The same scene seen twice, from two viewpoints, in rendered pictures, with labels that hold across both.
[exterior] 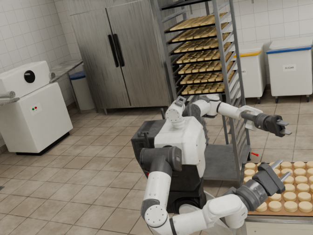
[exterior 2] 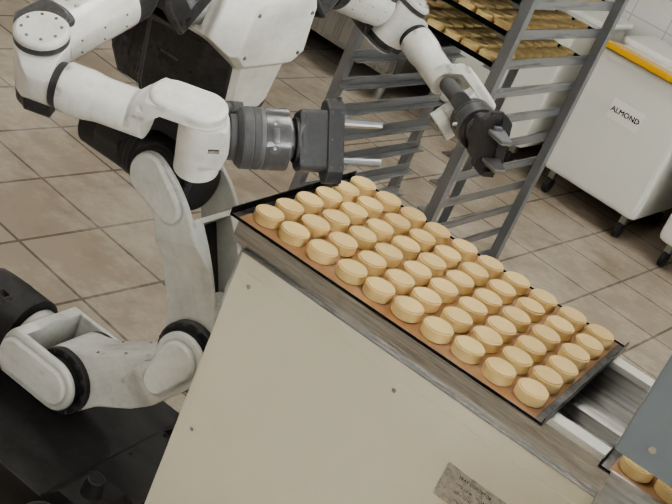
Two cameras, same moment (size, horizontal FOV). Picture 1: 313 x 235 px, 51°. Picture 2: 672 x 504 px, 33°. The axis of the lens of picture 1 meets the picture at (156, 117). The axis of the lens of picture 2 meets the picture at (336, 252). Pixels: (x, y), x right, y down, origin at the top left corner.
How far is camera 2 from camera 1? 0.72 m
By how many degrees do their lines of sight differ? 4
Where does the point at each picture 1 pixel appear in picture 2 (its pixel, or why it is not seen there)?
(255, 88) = (631, 187)
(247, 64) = (656, 107)
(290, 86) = not seen: outside the picture
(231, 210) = (189, 114)
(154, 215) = (38, 27)
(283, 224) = (313, 304)
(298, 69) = not seen: outside the picture
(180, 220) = (82, 74)
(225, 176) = not seen: hidden behind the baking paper
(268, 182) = (315, 137)
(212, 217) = (144, 103)
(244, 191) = (249, 111)
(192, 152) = (238, 23)
